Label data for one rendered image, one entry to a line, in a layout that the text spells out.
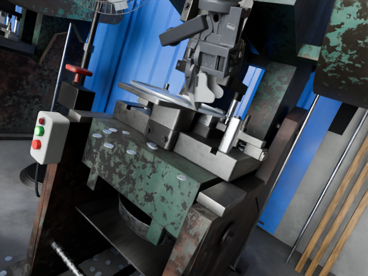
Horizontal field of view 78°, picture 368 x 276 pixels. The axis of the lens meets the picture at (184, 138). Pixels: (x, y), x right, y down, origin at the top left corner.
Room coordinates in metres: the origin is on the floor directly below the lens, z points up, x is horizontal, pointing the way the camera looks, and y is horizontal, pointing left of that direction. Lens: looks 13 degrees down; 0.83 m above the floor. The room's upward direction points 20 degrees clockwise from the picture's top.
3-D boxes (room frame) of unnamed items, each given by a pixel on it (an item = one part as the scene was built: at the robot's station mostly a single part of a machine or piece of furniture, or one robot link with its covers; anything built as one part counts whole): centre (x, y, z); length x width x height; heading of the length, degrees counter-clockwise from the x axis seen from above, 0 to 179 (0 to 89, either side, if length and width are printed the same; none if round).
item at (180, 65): (0.76, -0.02, 0.86); 0.20 x 0.16 x 0.05; 61
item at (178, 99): (0.65, 0.05, 0.78); 0.29 x 0.29 x 0.01
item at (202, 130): (0.76, -0.02, 0.72); 0.20 x 0.16 x 0.03; 61
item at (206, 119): (0.75, -0.01, 0.76); 0.15 x 0.09 x 0.05; 61
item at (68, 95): (0.71, 0.37, 0.62); 0.10 x 0.06 x 0.20; 61
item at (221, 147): (0.56, -0.11, 0.75); 0.03 x 0.03 x 0.10; 61
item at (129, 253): (0.76, -0.02, 0.31); 0.43 x 0.42 x 0.01; 61
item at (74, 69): (0.72, 0.39, 0.72); 0.07 x 0.06 x 0.08; 151
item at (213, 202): (0.75, -0.32, 0.45); 0.92 x 0.12 x 0.90; 151
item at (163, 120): (0.60, 0.07, 0.72); 0.25 x 0.14 x 0.14; 151
